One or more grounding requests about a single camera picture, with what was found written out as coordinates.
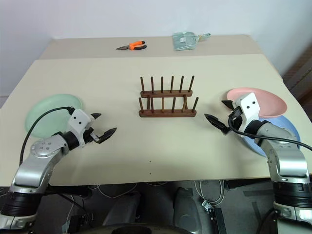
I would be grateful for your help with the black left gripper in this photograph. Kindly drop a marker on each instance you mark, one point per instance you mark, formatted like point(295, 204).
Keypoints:
point(89, 136)

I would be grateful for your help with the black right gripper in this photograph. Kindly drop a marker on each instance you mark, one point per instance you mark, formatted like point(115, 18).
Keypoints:
point(234, 117)

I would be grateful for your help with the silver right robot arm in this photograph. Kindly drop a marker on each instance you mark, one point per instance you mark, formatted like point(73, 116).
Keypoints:
point(286, 156)

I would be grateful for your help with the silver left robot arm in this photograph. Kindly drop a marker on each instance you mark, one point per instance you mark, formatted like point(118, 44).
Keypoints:
point(41, 156)

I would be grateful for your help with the wooden dish rack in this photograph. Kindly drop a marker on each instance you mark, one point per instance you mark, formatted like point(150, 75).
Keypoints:
point(168, 102)

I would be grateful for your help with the red plate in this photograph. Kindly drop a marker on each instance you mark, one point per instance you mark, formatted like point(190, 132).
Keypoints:
point(268, 102)

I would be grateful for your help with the green plate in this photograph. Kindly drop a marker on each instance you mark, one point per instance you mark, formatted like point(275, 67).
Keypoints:
point(48, 114)

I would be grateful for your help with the blue plate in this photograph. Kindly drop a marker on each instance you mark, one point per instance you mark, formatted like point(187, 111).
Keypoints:
point(282, 129)

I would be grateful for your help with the clear plastic bag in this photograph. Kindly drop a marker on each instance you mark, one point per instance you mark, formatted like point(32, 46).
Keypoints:
point(184, 41)

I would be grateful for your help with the dark rounded left leg shape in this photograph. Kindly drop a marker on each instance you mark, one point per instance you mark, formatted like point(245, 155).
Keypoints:
point(122, 209)

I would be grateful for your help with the dark rounded leg shape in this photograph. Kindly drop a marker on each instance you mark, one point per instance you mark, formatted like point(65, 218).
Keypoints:
point(186, 207)
point(122, 209)

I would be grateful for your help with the dark rounded right leg shape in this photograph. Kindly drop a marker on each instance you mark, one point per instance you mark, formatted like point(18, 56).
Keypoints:
point(186, 207)

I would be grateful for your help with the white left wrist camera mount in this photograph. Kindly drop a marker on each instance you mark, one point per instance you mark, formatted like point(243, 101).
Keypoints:
point(78, 122)

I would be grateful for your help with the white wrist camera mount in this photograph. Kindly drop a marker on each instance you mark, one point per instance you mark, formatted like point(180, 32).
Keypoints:
point(78, 122)
point(249, 107)

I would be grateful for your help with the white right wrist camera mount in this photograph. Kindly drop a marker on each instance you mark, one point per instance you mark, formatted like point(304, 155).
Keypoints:
point(249, 107)

